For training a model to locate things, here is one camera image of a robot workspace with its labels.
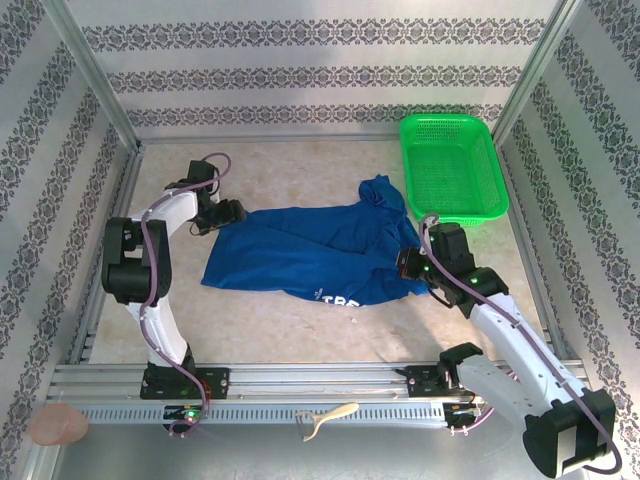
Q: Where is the blue t-shirt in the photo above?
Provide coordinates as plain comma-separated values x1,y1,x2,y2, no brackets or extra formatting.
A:
200,173,435,311

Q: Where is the green plastic mesh basket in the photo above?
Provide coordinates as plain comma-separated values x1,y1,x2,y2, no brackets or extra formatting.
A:
398,113,510,227

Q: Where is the cream plastic peeler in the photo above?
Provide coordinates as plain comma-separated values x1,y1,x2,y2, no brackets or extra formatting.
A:
295,402,360,443

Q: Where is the pink translucent cup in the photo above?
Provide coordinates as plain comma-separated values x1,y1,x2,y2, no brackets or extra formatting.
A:
30,404,91,446

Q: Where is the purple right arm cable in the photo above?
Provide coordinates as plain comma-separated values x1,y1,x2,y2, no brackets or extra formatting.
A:
418,213,622,474

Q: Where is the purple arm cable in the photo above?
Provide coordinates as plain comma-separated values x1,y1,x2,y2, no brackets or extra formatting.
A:
140,152,233,437
418,213,622,474

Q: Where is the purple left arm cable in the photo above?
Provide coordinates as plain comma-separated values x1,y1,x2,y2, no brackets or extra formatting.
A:
140,152,233,437

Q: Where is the right aluminium side rail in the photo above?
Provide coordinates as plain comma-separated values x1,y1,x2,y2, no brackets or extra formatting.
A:
489,144,585,362

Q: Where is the aluminium side rail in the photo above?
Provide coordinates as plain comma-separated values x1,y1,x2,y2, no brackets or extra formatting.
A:
67,147,146,365
489,144,585,362

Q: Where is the left aluminium side rail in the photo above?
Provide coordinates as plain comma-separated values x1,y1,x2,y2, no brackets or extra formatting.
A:
67,147,146,365

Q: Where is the aluminium back rail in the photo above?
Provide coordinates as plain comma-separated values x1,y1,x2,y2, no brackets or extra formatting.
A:
137,130,401,147

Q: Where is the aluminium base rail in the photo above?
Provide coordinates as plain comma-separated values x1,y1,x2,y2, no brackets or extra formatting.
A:
47,362,594,401

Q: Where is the left aluminium corner post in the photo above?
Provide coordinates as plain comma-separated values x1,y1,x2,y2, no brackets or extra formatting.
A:
42,0,146,154

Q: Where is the aluminium corner post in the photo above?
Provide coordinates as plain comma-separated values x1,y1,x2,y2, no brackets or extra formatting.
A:
42,0,146,154
488,0,587,150

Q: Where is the right aluminium corner post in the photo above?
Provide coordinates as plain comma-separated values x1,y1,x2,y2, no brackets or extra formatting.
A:
488,0,587,150

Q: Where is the slotted grey cable duct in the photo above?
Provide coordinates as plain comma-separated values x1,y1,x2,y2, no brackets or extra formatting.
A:
79,403,446,425

